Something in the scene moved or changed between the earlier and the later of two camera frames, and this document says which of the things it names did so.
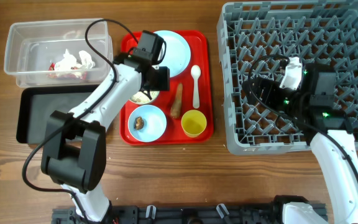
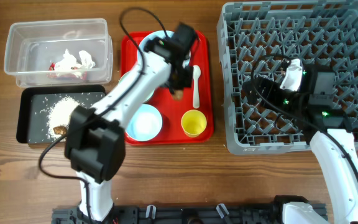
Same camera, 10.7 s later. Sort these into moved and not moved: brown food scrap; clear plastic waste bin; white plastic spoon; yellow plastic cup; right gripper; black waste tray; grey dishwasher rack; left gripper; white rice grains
Moved: white rice grains; brown food scrap; left gripper
Not moved: black waste tray; grey dishwasher rack; right gripper; yellow plastic cup; white plastic spoon; clear plastic waste bin
